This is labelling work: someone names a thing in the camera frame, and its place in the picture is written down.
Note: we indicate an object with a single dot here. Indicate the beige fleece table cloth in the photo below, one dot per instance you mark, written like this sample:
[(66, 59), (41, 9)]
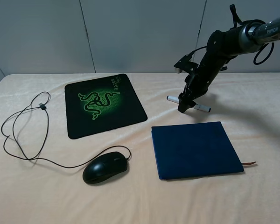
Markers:
[(41, 167)]

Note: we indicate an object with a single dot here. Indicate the black green Razer mouse pad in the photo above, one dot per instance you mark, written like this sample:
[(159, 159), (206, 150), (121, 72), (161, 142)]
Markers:
[(100, 105)]

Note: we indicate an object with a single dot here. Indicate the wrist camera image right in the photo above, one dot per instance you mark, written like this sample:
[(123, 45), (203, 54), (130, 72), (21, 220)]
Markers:
[(185, 65)]

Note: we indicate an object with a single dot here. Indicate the white marker pen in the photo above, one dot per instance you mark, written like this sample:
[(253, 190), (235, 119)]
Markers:
[(197, 106)]

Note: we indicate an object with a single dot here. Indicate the black camera cable image right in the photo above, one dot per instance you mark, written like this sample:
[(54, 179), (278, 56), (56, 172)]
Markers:
[(247, 37)]

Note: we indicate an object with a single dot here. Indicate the brown ribbon bookmark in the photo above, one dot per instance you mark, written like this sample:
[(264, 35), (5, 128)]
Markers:
[(248, 163)]

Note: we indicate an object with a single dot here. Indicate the dark blue notebook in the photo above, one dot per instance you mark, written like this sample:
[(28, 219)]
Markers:
[(194, 150)]

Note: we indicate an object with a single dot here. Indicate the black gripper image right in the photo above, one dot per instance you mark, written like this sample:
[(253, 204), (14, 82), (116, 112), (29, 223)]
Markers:
[(201, 77)]

